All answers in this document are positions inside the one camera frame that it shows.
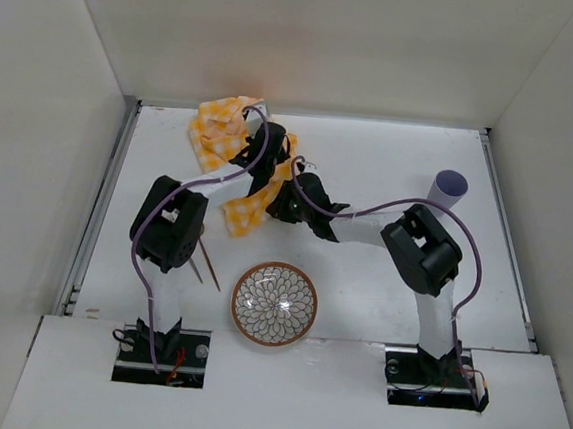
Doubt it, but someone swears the purple cable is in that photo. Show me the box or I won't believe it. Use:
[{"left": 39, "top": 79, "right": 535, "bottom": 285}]
[
  {"left": 120, "top": 96, "right": 272, "bottom": 383},
  {"left": 270, "top": 154, "right": 502, "bottom": 408}
]

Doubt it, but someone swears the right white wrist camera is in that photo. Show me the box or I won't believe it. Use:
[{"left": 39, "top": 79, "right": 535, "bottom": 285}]
[{"left": 296, "top": 158, "right": 318, "bottom": 175}]

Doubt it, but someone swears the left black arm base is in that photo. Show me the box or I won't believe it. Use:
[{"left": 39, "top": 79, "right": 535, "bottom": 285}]
[{"left": 111, "top": 325, "right": 212, "bottom": 389}]

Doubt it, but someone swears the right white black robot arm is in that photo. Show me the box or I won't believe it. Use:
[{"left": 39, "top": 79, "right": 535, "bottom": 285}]
[{"left": 267, "top": 172, "right": 463, "bottom": 384}]

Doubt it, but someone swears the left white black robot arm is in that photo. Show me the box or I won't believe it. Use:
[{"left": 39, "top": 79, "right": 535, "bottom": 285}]
[{"left": 129, "top": 120, "right": 292, "bottom": 365}]

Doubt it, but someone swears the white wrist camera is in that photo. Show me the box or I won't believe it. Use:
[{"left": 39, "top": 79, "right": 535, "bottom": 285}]
[
  {"left": 242, "top": 100, "right": 270, "bottom": 122},
  {"left": 296, "top": 158, "right": 318, "bottom": 175}
]

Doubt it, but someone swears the lilac paper cup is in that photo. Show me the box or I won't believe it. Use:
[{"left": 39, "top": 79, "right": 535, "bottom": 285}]
[{"left": 426, "top": 169, "right": 469, "bottom": 209}]

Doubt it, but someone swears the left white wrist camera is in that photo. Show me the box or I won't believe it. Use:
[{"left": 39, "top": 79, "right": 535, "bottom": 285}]
[{"left": 242, "top": 100, "right": 270, "bottom": 122}]

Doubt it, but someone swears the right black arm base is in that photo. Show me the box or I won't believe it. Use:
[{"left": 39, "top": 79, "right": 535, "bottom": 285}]
[{"left": 384, "top": 346, "right": 490, "bottom": 413}]

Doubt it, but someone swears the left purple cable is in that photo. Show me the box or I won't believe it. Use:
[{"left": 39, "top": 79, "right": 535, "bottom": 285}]
[{"left": 120, "top": 96, "right": 272, "bottom": 383}]

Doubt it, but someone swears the copper spoon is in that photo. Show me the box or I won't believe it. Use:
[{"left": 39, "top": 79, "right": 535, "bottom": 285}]
[{"left": 198, "top": 224, "right": 222, "bottom": 292}]

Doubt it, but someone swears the floral patterned bowl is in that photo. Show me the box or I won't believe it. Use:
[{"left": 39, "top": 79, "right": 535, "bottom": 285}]
[{"left": 230, "top": 261, "right": 318, "bottom": 347}]

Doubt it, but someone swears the yellow white checkered cloth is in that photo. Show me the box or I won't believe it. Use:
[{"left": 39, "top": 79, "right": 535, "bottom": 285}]
[{"left": 188, "top": 96, "right": 291, "bottom": 238}]

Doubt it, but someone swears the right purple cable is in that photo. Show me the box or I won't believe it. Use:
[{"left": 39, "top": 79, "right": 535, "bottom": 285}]
[{"left": 270, "top": 154, "right": 502, "bottom": 408}]

